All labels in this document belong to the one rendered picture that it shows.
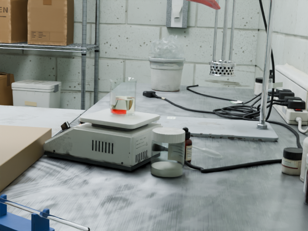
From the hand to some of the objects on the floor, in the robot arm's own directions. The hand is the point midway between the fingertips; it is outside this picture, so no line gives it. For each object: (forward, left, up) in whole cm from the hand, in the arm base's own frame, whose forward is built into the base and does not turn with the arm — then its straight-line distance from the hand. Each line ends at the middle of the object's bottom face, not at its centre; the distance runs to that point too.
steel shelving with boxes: (-164, +182, -124) cm, 274 cm away
